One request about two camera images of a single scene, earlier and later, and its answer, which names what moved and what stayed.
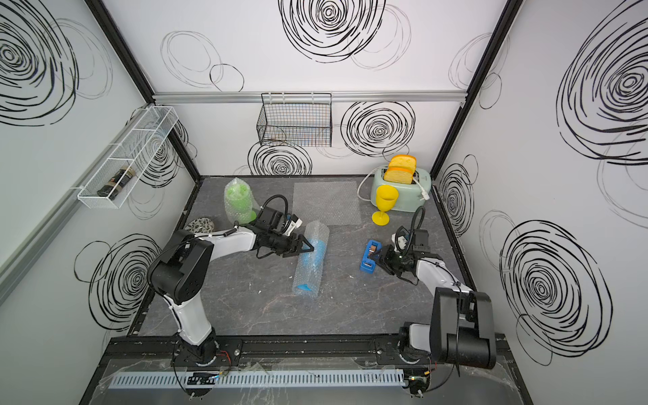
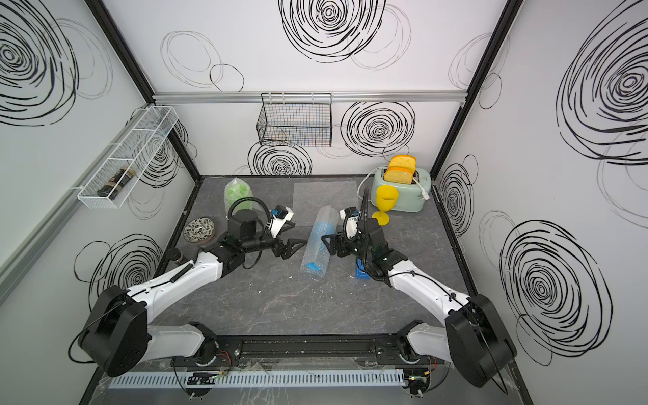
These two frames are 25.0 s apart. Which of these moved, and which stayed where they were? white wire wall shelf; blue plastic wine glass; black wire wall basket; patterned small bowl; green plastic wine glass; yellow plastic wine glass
Moved: green plastic wine glass; blue plastic wine glass
Stayed: black wire wall basket; yellow plastic wine glass; patterned small bowl; white wire wall shelf
